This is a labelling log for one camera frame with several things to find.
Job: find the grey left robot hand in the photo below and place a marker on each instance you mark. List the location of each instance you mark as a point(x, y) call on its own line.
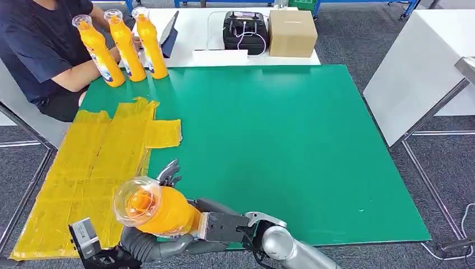
point(148, 247)

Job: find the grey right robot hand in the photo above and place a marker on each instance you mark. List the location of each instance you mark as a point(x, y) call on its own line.
point(211, 206)

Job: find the orange drink bottle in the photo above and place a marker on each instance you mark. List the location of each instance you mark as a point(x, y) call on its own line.
point(154, 48)
point(128, 52)
point(100, 55)
point(170, 211)

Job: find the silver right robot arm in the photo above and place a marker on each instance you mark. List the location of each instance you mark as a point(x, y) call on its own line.
point(282, 245)

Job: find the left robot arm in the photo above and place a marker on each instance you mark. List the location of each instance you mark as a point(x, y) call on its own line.
point(111, 261)

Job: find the green table mat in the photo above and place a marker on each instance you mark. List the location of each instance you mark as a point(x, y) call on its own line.
point(259, 130)

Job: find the yellow plastic sheet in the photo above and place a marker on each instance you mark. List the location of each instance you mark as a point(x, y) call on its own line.
point(85, 178)

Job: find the black carry bag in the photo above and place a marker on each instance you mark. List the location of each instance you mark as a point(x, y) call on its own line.
point(245, 37)

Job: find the tablet in dark case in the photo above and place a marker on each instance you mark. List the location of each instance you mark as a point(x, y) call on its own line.
point(170, 37)

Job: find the white side table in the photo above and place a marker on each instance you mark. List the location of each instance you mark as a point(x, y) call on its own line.
point(22, 107)
point(412, 70)

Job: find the brown cardboard box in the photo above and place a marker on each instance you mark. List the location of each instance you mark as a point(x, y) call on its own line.
point(292, 35)

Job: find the blue metal rack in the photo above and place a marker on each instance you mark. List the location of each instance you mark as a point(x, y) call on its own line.
point(222, 3)
point(371, 3)
point(129, 4)

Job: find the green plastic crate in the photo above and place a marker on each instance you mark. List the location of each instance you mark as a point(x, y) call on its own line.
point(302, 4)

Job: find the person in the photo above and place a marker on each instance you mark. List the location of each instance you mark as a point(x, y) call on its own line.
point(37, 48)

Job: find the grey metal plate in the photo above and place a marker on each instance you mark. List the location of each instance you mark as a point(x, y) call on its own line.
point(465, 68)

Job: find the dark right wrist camera box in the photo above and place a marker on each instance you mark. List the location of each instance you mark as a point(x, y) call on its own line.
point(226, 227)

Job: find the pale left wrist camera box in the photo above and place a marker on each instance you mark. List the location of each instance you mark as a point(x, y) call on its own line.
point(85, 237)

